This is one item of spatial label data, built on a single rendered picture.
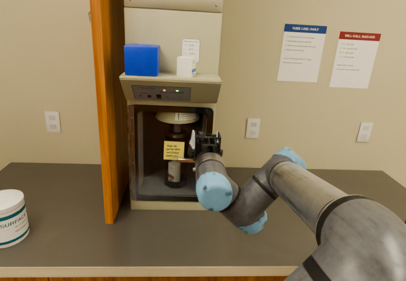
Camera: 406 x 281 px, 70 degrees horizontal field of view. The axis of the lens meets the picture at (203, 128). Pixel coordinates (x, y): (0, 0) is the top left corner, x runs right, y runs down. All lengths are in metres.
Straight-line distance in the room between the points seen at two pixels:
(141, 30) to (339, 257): 0.88
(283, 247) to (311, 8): 1.07
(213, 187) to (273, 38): 1.04
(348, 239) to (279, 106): 1.29
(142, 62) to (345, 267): 0.77
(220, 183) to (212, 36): 0.57
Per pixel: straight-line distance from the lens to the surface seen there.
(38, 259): 1.14
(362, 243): 0.34
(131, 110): 1.07
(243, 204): 0.68
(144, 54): 0.93
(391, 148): 1.98
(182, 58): 0.95
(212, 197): 0.62
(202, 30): 1.02
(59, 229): 1.23
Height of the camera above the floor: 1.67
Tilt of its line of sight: 20 degrees down
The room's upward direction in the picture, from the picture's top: 3 degrees clockwise
